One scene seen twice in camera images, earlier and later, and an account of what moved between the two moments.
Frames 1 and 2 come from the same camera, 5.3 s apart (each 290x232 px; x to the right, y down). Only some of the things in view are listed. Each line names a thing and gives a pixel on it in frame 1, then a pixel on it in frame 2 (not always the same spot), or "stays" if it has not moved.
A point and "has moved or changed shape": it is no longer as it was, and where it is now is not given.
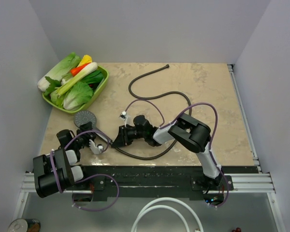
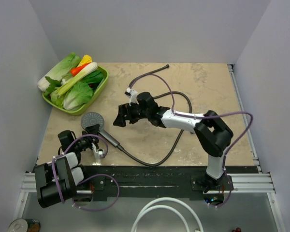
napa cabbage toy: x=69 y=64 stays
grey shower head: x=83 y=116 has moved or changed shape
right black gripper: x=123 y=138 to x=123 y=110
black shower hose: x=149 y=98 has moved or changed shape
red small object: x=238 y=229 stays
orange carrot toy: x=75 y=70 stays
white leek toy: x=89 y=68 stays
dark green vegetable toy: x=96 y=77 stays
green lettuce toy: x=73 y=97 stays
